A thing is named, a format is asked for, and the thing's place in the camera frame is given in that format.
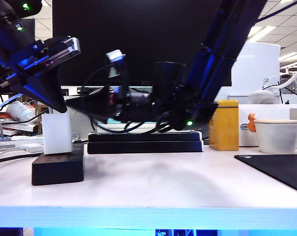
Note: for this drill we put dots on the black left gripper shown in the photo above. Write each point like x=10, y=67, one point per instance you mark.
x=40, y=59

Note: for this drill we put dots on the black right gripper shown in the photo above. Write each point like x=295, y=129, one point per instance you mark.
x=133, y=103

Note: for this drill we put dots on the white charger block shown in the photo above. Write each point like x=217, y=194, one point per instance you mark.
x=56, y=135

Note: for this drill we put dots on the black power strip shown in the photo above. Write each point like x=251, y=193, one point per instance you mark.
x=57, y=172

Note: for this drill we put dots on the black blue left robot arm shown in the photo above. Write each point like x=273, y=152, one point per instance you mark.
x=6, y=37

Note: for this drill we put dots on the black blue right robot arm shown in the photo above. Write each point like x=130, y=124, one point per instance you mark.
x=219, y=49

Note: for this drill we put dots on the teal book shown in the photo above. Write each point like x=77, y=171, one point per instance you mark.
x=111, y=121

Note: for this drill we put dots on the white book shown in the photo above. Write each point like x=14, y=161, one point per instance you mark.
x=118, y=128

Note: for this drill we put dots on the white paper cup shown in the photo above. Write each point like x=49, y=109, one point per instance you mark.
x=19, y=110

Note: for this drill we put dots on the stack of books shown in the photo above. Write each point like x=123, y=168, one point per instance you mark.
x=18, y=126

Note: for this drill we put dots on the small white adapter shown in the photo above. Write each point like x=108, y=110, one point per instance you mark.
x=33, y=148

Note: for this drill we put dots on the flat black box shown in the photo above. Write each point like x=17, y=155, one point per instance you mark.
x=163, y=147
x=187, y=136

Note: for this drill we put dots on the large black monitor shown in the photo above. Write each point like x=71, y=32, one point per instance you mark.
x=138, y=29

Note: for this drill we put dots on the yellow tin can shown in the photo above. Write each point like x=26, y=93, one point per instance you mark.
x=224, y=127

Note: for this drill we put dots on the orange fox figurine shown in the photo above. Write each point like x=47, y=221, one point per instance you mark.
x=251, y=125

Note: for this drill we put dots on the white dome object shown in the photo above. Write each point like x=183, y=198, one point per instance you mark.
x=261, y=98

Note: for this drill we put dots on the white partition board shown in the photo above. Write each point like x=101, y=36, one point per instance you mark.
x=258, y=68

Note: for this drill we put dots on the white cardboard box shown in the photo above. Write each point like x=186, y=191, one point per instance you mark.
x=268, y=111

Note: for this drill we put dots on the round wooden mug lid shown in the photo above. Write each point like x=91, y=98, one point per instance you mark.
x=277, y=121

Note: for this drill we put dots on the white ceramic mug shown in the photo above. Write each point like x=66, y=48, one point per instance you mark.
x=276, y=140

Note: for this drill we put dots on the black mouse pad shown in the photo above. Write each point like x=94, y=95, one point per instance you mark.
x=280, y=169

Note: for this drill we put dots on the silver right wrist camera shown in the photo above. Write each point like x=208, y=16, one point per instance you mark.
x=115, y=55

